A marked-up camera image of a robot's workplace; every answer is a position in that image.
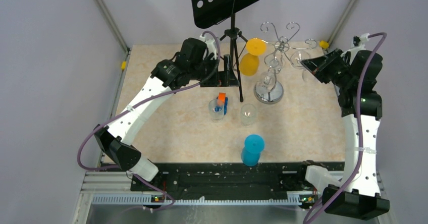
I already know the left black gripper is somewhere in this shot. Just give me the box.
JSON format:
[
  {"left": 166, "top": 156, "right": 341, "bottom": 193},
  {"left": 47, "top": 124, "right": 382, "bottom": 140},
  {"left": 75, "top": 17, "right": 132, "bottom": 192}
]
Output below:
[{"left": 190, "top": 54, "right": 239, "bottom": 87}]

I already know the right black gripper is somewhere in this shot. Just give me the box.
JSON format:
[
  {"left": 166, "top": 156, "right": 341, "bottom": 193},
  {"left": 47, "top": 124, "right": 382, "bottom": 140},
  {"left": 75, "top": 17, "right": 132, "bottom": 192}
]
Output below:
[{"left": 301, "top": 48, "right": 354, "bottom": 89}]

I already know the orange plastic wine glass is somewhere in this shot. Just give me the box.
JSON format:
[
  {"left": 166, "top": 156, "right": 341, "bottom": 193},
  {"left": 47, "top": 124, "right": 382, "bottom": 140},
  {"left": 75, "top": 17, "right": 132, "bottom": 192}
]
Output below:
[{"left": 239, "top": 38, "right": 266, "bottom": 76}]

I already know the clear glass with clips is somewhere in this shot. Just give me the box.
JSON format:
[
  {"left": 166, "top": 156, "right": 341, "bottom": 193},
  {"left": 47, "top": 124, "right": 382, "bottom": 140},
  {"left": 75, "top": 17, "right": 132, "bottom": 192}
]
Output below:
[{"left": 208, "top": 99, "right": 224, "bottom": 122}]

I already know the clear wine glass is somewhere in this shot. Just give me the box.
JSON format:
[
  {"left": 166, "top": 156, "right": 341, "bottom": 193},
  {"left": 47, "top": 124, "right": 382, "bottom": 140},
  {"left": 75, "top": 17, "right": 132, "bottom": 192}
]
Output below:
[{"left": 256, "top": 54, "right": 283, "bottom": 94}]

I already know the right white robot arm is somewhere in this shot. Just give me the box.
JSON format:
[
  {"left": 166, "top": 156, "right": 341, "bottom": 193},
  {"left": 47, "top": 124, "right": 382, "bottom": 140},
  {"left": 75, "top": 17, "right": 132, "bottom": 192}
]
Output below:
[{"left": 296, "top": 49, "right": 390, "bottom": 220}]

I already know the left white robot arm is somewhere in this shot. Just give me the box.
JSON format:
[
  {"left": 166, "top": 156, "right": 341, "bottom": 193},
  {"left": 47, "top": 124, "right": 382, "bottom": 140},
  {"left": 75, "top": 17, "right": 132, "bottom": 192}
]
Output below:
[{"left": 94, "top": 36, "right": 240, "bottom": 190}]

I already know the blue plastic wine glass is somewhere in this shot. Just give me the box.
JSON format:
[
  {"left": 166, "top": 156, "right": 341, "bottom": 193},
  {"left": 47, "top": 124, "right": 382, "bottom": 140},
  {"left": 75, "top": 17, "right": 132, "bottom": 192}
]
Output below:
[{"left": 241, "top": 134, "right": 265, "bottom": 166}]

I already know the yellow corner clamp right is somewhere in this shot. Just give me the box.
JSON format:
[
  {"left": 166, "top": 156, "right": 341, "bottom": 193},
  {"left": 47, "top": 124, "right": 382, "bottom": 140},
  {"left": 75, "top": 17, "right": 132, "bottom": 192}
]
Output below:
[{"left": 318, "top": 40, "right": 330, "bottom": 50}]

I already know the black music stand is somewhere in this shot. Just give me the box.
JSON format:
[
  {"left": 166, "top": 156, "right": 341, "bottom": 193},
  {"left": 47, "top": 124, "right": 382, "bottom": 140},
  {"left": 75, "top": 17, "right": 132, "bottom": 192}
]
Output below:
[{"left": 188, "top": 0, "right": 285, "bottom": 103}]

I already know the yellow clamp left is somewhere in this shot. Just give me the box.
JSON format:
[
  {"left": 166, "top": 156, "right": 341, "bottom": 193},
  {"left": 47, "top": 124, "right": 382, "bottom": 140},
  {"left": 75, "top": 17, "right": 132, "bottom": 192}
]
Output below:
[{"left": 121, "top": 61, "right": 127, "bottom": 71}]

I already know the silver wire glass rack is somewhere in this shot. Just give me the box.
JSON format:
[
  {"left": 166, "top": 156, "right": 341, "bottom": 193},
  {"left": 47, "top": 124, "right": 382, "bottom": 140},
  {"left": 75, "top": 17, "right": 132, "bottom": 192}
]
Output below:
[{"left": 253, "top": 22, "right": 318, "bottom": 104}]

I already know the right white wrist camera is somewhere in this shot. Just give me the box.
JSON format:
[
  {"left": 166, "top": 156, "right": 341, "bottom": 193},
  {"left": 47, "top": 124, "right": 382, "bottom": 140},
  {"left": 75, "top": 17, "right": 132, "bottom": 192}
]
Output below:
[{"left": 346, "top": 33, "right": 370, "bottom": 59}]

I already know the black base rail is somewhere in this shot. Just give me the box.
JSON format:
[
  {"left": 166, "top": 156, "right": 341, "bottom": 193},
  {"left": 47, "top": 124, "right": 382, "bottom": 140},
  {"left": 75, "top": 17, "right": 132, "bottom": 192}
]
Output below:
[{"left": 150, "top": 162, "right": 321, "bottom": 201}]

